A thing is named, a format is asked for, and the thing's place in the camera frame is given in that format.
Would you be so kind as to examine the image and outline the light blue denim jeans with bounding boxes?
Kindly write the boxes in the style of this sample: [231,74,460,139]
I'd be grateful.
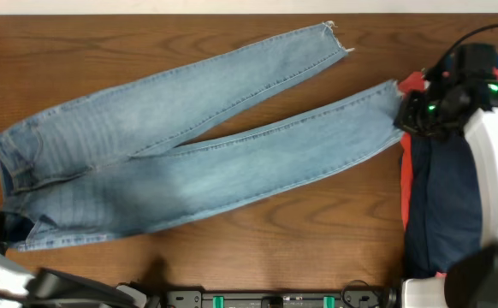
[0,22,401,251]

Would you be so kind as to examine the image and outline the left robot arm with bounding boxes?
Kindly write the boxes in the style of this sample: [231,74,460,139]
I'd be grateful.
[0,213,162,308]

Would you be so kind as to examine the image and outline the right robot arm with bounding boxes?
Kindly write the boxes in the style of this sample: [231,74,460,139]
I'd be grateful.
[389,43,498,307]

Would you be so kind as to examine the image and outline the red orange garment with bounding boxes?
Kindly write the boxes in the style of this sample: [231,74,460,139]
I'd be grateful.
[396,66,498,279]

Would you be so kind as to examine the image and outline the teal blue garment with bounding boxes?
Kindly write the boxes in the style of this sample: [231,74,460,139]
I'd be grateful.
[440,43,498,80]

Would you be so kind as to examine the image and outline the dark navy blue garment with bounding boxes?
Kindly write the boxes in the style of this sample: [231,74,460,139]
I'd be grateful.
[402,132,485,280]

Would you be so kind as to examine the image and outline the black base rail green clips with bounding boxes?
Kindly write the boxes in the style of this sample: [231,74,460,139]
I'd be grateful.
[162,287,401,308]

